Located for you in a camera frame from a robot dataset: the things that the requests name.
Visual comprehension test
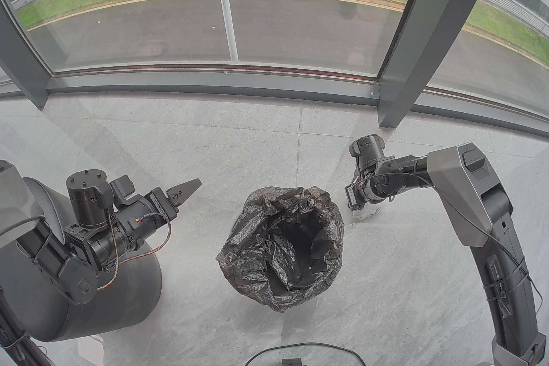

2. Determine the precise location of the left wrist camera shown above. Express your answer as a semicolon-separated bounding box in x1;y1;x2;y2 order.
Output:
109;174;139;206

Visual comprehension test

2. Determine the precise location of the clear wrapper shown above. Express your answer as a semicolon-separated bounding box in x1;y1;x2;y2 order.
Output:
349;205;384;224

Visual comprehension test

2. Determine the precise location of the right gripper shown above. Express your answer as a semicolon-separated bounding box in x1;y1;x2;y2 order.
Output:
345;180;389;210

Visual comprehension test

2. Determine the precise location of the window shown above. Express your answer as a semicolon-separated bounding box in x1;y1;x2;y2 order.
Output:
0;0;549;131

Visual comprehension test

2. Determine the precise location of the black plastic bag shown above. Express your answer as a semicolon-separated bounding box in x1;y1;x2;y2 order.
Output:
216;185;345;313

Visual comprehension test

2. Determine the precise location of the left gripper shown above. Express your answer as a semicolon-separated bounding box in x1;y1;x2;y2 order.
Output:
115;186;181;250

